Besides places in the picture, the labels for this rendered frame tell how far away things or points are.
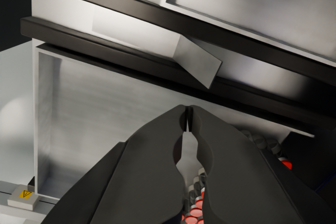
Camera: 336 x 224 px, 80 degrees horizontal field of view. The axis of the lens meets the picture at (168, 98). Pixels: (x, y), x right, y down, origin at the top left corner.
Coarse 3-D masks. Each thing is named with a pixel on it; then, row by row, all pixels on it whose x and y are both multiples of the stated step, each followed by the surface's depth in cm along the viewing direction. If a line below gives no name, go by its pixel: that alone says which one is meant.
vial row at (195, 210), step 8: (200, 168) 33; (200, 176) 32; (192, 184) 35; (200, 184) 31; (192, 192) 34; (200, 192) 32; (184, 200) 36; (192, 200) 33; (200, 200) 30; (192, 208) 32; (200, 208) 31; (192, 216) 33
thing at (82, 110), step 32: (64, 64) 26; (96, 64) 22; (64, 96) 28; (96, 96) 28; (128, 96) 28; (160, 96) 27; (192, 96) 23; (64, 128) 31; (96, 128) 30; (128, 128) 30; (256, 128) 29; (288, 128) 25; (64, 160) 34; (96, 160) 34; (192, 160) 33; (64, 192) 35
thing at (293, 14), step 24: (168, 0) 22; (192, 0) 22; (216, 0) 21; (240, 0) 21; (264, 0) 21; (288, 0) 21; (312, 0) 21; (216, 24) 19; (240, 24) 22; (264, 24) 22; (288, 24) 22; (312, 24) 22; (288, 48) 20; (312, 48) 23
